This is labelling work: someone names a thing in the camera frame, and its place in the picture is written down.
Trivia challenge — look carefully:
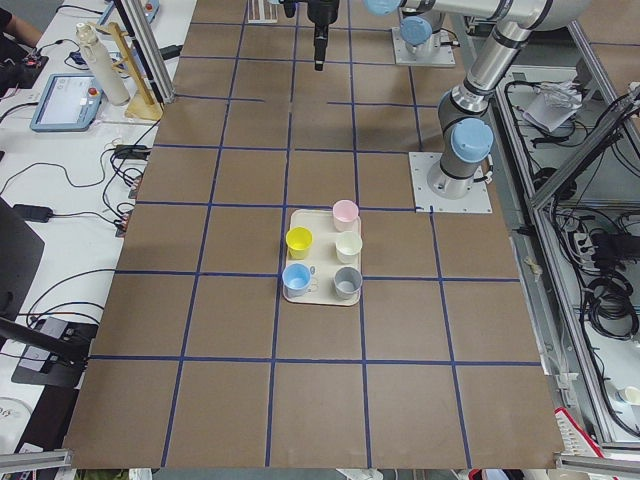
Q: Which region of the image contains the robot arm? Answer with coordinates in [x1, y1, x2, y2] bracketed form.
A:
[365, 0, 590, 199]
[399, 10, 445, 56]

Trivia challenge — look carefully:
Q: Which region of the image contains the blue plastic cup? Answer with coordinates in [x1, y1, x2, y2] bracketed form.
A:
[282, 263, 312, 298]

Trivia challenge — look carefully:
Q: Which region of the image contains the pale green plastic cup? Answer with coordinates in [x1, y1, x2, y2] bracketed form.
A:
[335, 231, 363, 264]

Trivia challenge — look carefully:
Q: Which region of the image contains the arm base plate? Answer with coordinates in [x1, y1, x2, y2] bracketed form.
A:
[408, 152, 492, 214]
[391, 27, 456, 68]

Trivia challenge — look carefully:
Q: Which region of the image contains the pink plastic cup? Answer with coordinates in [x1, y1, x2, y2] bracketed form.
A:
[332, 199, 359, 232]

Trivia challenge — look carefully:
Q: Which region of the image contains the teach pendant tablet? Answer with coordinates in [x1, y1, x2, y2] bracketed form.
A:
[30, 73, 103, 132]

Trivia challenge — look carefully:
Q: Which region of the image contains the wooden stand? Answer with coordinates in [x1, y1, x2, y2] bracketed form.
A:
[95, 22, 162, 121]

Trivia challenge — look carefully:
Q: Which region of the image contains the white drink bottle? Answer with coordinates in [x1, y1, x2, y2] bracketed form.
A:
[76, 23, 130, 106]

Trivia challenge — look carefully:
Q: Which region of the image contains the grey plastic cup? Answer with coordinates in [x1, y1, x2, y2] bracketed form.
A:
[333, 266, 363, 300]

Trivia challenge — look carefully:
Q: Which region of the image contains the black power adapter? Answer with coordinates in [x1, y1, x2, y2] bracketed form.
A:
[12, 204, 54, 223]

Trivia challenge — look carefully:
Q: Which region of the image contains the cream plastic tray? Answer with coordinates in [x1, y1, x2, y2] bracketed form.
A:
[283, 209, 362, 307]

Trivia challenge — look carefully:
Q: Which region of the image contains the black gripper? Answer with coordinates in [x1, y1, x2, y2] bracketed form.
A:
[279, 0, 340, 71]

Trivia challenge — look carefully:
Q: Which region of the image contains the black monitor stand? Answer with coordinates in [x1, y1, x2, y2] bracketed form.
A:
[0, 197, 99, 391]

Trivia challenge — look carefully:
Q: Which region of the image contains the yellow plastic cup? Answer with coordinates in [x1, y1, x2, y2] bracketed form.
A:
[285, 226, 313, 260]

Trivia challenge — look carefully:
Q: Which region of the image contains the aluminium frame post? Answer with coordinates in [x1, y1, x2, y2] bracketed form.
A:
[114, 0, 175, 104]

